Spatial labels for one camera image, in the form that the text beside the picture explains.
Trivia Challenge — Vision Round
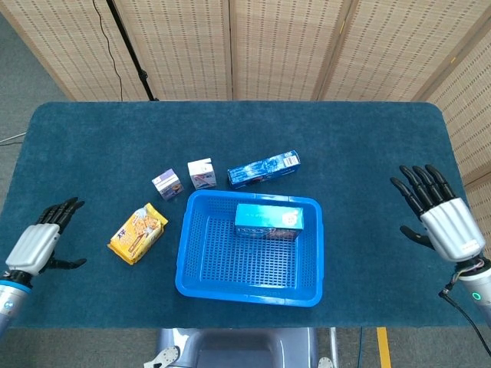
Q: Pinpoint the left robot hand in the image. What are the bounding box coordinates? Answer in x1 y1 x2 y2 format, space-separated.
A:
5 197 88 278

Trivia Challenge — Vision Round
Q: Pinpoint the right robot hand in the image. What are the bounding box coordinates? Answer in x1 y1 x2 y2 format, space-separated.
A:
390 164 486 262

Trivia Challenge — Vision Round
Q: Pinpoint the yellow cracker snack pack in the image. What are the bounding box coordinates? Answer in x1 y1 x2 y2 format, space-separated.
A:
107 202 169 266

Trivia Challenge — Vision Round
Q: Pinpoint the purple milk carton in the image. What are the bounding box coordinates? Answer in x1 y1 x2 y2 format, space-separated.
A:
151 167 184 201

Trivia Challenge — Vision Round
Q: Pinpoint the white milk carton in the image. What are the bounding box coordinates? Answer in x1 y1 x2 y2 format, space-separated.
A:
186 156 218 191

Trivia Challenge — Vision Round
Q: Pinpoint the light blue box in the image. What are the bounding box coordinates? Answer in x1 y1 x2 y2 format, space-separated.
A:
234 202 305 242

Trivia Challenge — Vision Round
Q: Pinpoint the long dark blue box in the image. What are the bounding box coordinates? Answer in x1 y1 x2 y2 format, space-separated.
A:
226 149 302 190

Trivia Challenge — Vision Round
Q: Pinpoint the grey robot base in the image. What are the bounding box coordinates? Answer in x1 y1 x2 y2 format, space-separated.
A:
143 327 338 368

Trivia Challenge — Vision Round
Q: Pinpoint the blue perforated plastic basket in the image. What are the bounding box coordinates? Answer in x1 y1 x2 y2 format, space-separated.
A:
174 189 324 308

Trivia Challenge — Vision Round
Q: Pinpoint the bamboo folding screen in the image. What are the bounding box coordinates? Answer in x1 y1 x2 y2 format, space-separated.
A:
412 22 491 238
0 0 491 103

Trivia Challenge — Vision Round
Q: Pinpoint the teal table cloth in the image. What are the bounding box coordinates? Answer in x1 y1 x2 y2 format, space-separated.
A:
0 100 473 330

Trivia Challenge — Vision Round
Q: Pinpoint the yellow floor tape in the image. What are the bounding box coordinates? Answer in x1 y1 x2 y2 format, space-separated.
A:
376 327 392 368

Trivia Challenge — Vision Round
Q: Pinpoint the white table leg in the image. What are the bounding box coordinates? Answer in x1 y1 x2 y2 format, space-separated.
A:
328 327 341 365

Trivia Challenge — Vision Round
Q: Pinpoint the black tripod pole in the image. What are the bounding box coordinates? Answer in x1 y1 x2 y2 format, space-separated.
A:
105 0 160 103

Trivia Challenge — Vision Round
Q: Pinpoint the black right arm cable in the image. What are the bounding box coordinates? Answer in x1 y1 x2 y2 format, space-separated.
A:
438 289 488 368

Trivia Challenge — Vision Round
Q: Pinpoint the thin black hanging cable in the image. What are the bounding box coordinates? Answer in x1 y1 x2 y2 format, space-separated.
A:
91 0 124 102

